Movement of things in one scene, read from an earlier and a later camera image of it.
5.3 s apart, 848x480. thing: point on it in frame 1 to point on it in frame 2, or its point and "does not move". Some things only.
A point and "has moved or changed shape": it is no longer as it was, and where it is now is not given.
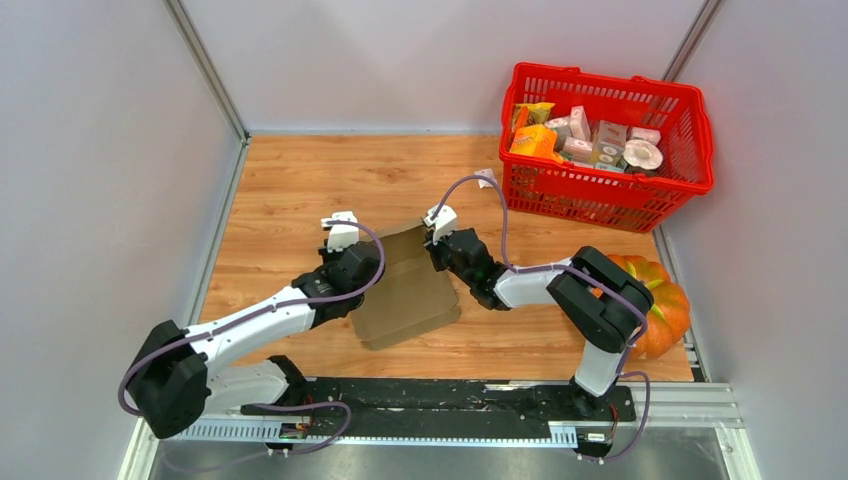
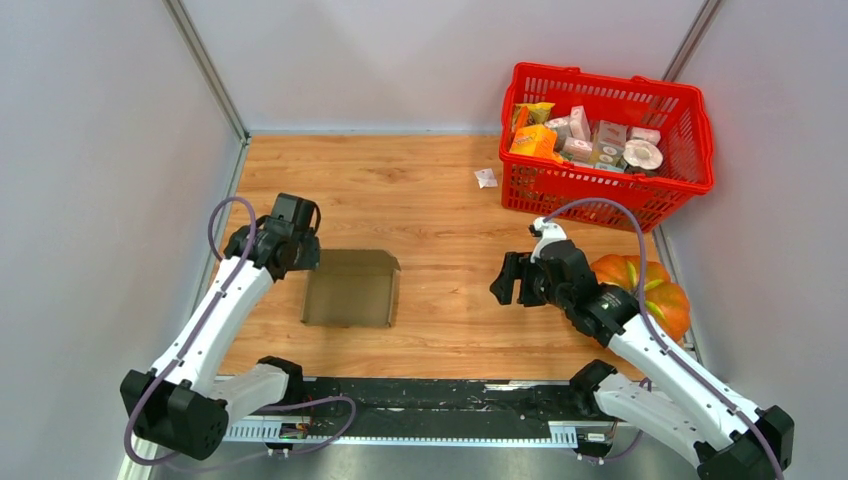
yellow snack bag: (530, 114) does not move
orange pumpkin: (669, 316) does not move
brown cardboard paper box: (411, 298) has moved or changed shape
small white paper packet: (484, 183) does not move
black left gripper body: (330, 259) to (308, 254)
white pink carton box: (579, 123) does not move
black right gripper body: (442, 259) to (534, 291)
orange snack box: (536, 140) does not move
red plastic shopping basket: (612, 150) does not move
